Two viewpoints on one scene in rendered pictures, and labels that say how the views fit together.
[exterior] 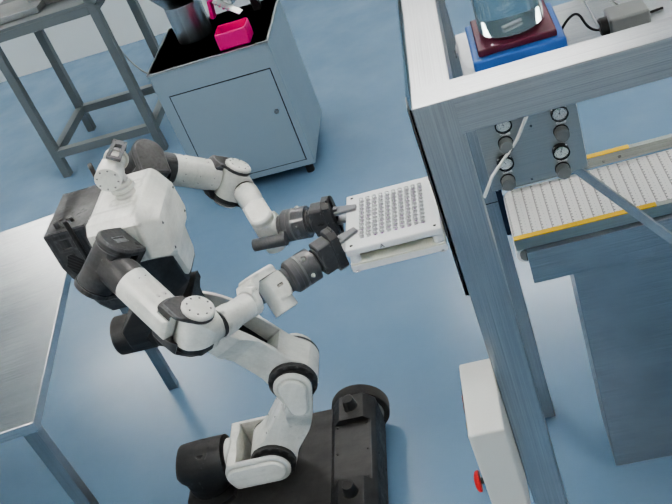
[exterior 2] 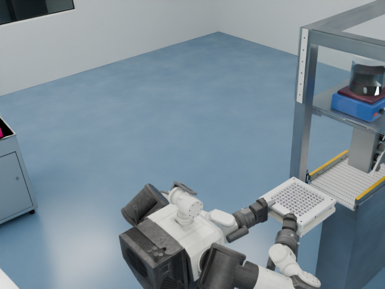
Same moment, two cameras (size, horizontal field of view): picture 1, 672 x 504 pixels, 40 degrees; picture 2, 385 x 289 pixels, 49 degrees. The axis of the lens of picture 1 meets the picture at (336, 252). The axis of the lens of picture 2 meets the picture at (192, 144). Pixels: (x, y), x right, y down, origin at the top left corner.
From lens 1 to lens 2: 1.90 m
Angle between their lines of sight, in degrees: 43
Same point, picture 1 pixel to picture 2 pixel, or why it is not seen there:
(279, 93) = (19, 167)
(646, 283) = (374, 210)
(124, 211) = (204, 230)
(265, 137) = (8, 196)
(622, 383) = (354, 264)
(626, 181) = not seen: hidden behind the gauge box
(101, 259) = (236, 266)
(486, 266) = not seen: outside the picture
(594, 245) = (376, 195)
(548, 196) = (334, 178)
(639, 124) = (205, 157)
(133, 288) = (270, 280)
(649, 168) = not seen: hidden behind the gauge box
